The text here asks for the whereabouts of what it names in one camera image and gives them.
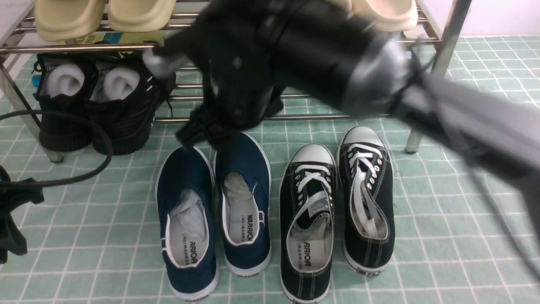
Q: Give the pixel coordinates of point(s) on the stainless steel shoe rack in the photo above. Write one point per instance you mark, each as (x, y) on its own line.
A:
(444, 45)

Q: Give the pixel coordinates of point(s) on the right black canvas sneaker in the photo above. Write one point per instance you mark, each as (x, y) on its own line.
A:
(366, 177)

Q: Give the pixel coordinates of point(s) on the green checked tablecloth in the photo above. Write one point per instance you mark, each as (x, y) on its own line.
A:
(97, 242)

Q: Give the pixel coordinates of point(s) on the yellow-green book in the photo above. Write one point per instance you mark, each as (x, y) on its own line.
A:
(121, 38)

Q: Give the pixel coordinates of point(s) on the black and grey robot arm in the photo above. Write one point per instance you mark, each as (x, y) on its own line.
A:
(346, 63)

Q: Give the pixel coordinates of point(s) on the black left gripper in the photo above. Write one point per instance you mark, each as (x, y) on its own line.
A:
(11, 238)

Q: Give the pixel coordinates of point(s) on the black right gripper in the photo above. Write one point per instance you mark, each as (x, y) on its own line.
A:
(230, 43)

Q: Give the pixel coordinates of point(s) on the navy slip-on shoe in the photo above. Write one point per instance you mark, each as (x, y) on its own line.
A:
(243, 179)
(184, 192)

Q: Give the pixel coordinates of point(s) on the right cream slipper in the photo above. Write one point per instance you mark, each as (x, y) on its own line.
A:
(389, 15)

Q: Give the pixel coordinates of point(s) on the left black canvas sneaker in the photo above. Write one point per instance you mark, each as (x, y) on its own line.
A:
(307, 223)

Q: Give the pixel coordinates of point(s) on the black canvas sneaker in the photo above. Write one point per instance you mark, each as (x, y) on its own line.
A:
(307, 223)
(366, 177)

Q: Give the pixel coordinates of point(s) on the black knit sneaker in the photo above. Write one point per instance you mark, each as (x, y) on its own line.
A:
(64, 83)
(125, 97)

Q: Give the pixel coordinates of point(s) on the left yellow-green slipper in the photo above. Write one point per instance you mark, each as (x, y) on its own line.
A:
(61, 20)

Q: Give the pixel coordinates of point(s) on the yellow-green slipper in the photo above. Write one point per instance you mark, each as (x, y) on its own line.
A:
(61, 20)
(139, 16)

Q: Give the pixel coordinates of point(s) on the right black knit sneaker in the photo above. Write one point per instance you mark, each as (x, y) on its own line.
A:
(125, 97)

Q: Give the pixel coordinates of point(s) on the right yellow-green slipper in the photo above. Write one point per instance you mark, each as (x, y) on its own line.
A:
(139, 16)

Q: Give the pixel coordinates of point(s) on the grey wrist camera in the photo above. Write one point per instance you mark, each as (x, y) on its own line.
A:
(162, 66)

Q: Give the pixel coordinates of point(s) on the left black knit sneaker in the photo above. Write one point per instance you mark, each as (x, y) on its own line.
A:
(64, 83)

